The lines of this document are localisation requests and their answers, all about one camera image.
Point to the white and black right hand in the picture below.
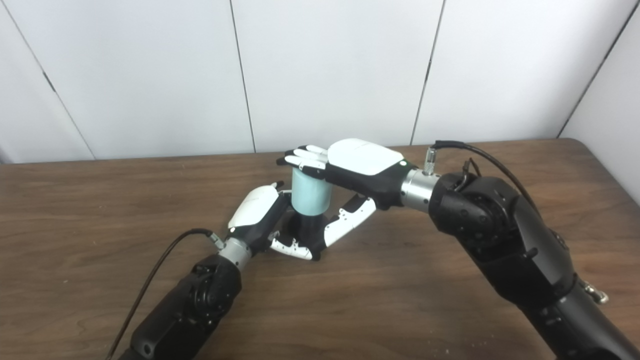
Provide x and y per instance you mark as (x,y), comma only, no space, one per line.
(365,160)

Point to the white and black left hand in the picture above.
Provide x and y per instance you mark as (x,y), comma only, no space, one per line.
(255,210)

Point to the black funnel-shaped nozzle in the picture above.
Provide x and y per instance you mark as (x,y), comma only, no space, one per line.
(310,230)

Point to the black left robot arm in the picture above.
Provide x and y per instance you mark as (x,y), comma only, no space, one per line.
(195,305)

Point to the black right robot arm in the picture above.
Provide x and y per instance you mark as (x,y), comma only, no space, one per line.
(510,240)

